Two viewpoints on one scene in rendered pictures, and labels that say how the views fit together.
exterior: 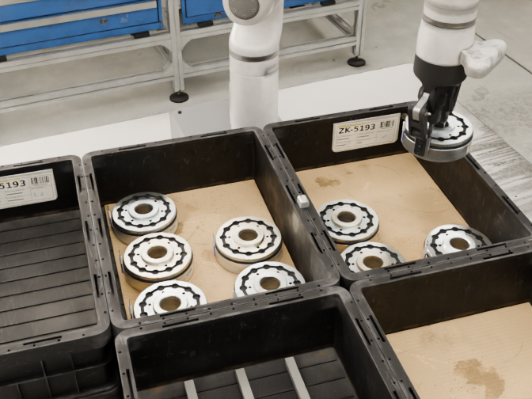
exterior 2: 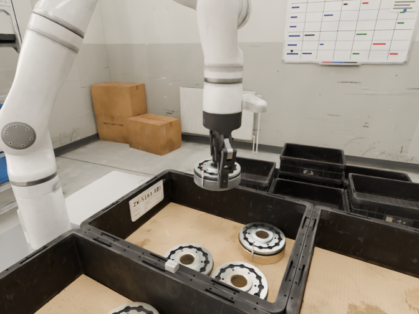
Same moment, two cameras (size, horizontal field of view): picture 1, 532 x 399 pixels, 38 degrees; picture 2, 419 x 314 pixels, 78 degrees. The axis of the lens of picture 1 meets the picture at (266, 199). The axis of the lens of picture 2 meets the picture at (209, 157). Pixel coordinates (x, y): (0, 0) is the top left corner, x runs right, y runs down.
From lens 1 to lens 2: 0.74 m
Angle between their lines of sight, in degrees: 42
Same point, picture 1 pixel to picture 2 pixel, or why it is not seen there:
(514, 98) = not seen: hidden behind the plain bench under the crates
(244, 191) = (81, 289)
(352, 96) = (95, 195)
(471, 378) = not seen: outside the picture
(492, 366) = (360, 301)
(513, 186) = not seen: hidden behind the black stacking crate
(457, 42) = (240, 93)
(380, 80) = (104, 182)
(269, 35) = (47, 159)
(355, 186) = (161, 236)
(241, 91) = (35, 211)
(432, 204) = (212, 222)
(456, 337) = (323, 297)
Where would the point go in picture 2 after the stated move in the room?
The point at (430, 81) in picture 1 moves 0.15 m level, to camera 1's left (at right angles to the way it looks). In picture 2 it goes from (228, 128) to (159, 149)
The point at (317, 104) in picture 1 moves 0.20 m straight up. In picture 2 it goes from (76, 207) to (65, 157)
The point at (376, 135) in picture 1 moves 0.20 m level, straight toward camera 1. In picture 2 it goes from (153, 199) to (195, 240)
